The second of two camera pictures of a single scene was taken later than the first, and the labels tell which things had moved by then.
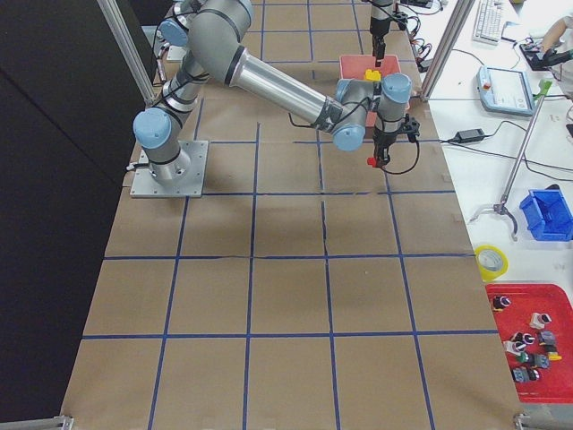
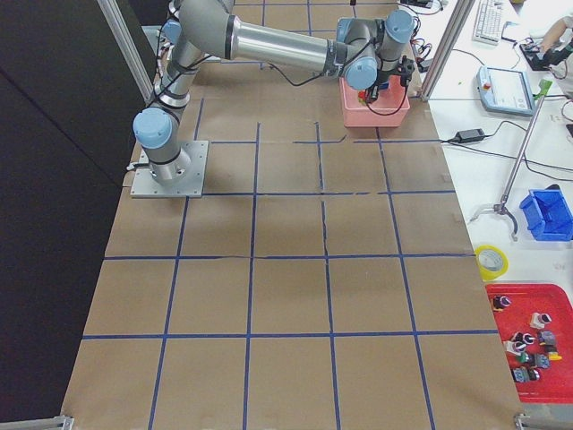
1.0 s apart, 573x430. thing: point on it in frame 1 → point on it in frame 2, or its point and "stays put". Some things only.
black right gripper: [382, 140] → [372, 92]
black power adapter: [470, 135] stays put
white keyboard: [487, 26] stays put
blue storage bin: [548, 215] stays put
